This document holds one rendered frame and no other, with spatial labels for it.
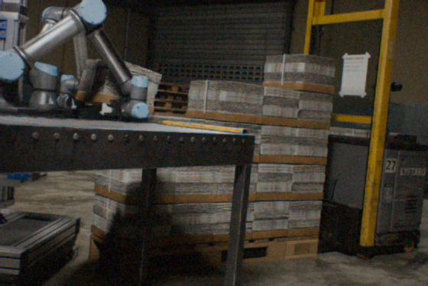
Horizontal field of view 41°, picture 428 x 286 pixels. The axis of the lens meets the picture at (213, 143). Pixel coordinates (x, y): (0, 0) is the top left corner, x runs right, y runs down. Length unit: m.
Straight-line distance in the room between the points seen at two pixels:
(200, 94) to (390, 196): 1.53
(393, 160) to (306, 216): 0.76
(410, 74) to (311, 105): 6.06
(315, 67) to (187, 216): 1.27
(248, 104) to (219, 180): 0.47
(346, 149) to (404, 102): 5.45
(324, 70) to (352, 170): 0.82
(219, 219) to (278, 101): 0.79
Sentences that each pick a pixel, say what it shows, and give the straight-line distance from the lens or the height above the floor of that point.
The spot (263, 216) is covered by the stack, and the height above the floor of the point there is 0.28.
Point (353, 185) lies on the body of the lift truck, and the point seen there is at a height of 0.46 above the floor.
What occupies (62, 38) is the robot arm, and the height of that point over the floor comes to 1.13.
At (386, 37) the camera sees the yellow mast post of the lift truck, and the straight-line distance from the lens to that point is 3.91.
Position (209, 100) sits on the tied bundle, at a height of 0.94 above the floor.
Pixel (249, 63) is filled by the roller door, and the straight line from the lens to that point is 10.84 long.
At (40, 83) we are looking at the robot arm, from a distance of 3.08.
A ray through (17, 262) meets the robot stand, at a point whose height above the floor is 0.19.
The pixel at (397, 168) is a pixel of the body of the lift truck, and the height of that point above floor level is 0.61.
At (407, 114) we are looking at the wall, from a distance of 9.58.
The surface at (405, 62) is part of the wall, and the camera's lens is 9.68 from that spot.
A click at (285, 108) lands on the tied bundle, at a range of 3.50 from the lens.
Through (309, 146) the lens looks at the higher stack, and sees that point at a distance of 3.67.
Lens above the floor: 0.87
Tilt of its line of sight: 3 degrees down
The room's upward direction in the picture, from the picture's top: 5 degrees clockwise
